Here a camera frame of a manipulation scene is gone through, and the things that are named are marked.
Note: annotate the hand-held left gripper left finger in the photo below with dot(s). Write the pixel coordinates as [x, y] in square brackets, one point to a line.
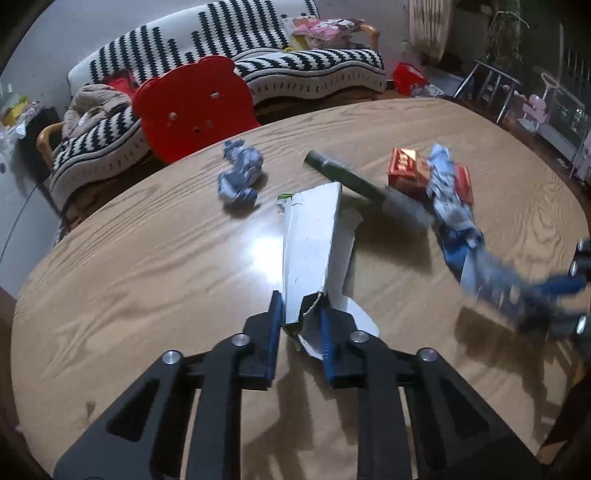
[275, 323]

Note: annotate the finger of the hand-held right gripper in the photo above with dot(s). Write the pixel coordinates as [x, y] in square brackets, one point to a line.
[563, 285]
[572, 325]

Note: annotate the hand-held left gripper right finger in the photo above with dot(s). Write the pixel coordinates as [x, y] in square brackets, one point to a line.
[326, 344]

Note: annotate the white cardboard box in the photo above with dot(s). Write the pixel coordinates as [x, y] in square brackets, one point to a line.
[309, 240]

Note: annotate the red small box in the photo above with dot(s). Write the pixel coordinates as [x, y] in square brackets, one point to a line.
[404, 170]
[464, 182]

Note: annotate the crumpled blue white paper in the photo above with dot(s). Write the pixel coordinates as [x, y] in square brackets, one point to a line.
[240, 175]
[445, 184]

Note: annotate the dark green carton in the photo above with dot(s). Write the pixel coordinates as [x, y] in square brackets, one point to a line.
[351, 177]

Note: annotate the pink toy chair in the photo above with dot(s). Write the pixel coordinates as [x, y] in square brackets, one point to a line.
[538, 104]

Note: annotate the metal rack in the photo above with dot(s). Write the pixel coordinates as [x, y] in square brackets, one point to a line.
[496, 78]

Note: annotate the red plastic chair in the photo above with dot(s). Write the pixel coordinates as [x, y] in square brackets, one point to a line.
[194, 106]

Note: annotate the red plastic bag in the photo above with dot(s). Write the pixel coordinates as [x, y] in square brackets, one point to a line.
[408, 76]

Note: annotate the potted plant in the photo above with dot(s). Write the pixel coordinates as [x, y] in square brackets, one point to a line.
[505, 27]

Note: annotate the white cabinet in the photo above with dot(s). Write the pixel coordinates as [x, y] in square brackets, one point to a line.
[18, 207]

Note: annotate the beige clothes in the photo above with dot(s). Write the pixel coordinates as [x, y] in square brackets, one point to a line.
[97, 101]

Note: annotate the beige curtain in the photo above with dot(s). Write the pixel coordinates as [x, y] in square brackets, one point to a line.
[429, 23]

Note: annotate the wooden armed sofa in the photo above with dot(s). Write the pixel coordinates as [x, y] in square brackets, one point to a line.
[46, 138]

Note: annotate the pink printed cushion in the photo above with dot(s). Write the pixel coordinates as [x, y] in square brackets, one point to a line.
[330, 27]

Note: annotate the yellow box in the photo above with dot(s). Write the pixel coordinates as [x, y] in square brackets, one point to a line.
[16, 110]

